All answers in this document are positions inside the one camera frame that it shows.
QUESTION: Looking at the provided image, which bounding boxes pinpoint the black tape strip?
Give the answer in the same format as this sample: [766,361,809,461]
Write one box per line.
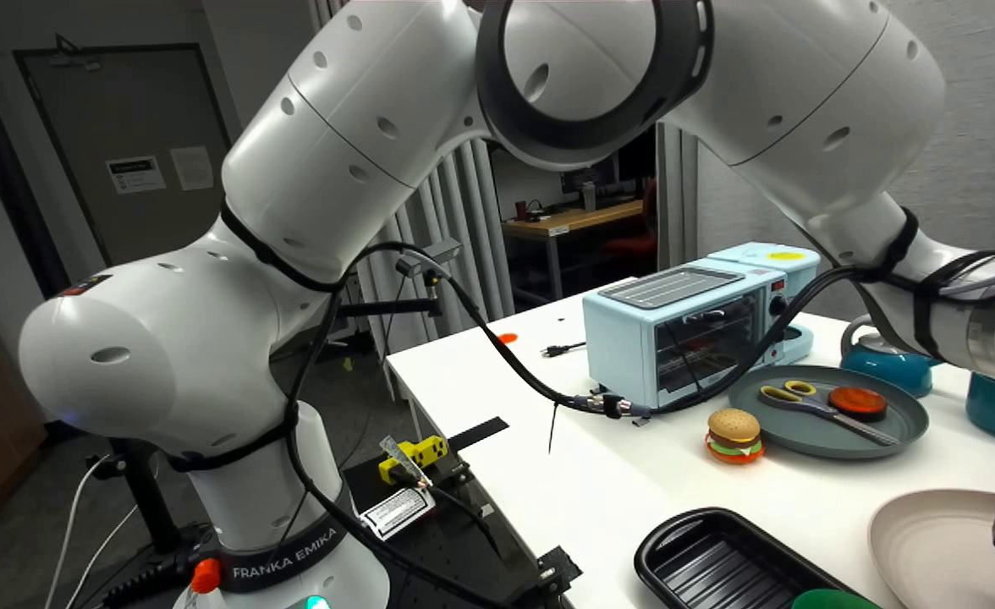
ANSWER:
[451,417,511,451]

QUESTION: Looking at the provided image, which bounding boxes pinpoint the dark computer monitor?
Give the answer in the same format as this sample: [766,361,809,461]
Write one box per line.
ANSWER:
[563,154,626,212]

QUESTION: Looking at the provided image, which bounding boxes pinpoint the black ribbed plastic tray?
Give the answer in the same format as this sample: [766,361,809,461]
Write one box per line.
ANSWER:
[634,502,848,609]

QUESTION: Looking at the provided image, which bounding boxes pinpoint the grey door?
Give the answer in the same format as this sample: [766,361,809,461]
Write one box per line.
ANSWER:
[18,45,238,266]

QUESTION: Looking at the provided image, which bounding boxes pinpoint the blue-grey round plate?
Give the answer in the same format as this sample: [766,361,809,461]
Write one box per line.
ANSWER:
[729,361,930,463]

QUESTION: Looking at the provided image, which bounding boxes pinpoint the black table clamp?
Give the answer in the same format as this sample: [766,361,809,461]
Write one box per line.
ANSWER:
[536,544,586,595]

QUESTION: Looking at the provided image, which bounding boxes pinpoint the wooden desk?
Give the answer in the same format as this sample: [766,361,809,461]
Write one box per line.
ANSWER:
[503,196,650,299]

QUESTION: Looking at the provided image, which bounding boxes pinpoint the red-orange round disc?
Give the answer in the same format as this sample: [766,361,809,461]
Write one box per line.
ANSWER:
[828,382,890,418]

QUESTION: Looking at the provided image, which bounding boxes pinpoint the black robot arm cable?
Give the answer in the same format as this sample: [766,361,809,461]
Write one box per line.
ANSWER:
[280,236,995,609]

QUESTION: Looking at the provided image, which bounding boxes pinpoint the teal toy kettle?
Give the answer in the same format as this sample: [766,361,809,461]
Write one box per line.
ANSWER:
[837,319,936,398]

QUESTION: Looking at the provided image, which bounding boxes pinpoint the white paper door sign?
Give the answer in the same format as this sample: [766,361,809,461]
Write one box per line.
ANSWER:
[105,152,169,196]
[169,146,219,191]

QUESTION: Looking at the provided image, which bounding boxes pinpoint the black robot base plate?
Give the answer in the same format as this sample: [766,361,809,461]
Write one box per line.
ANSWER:
[339,417,586,609]

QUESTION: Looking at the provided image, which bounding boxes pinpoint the toy hamburger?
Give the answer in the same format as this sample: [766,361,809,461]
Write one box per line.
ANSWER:
[704,407,767,468]

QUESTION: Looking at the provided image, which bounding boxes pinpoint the light blue toaster oven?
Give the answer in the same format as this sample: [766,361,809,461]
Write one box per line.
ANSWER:
[582,239,821,417]

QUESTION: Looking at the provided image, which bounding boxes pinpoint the yellow and black clamp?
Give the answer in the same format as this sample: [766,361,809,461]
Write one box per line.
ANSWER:
[377,433,454,486]

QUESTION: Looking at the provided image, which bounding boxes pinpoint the black camera stand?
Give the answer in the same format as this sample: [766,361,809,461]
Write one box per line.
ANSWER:
[331,239,460,330]

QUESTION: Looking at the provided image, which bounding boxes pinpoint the dark green plastic cup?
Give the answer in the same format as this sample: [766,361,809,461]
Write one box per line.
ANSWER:
[791,585,879,609]

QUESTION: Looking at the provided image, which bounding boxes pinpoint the grey round plate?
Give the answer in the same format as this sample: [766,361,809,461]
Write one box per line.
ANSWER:
[865,486,995,609]

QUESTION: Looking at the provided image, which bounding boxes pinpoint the yellow handled scissors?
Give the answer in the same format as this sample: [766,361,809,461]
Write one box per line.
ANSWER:
[759,377,879,439]

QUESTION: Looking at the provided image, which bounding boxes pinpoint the white floor cable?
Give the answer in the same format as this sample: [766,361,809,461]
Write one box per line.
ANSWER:
[40,452,105,609]

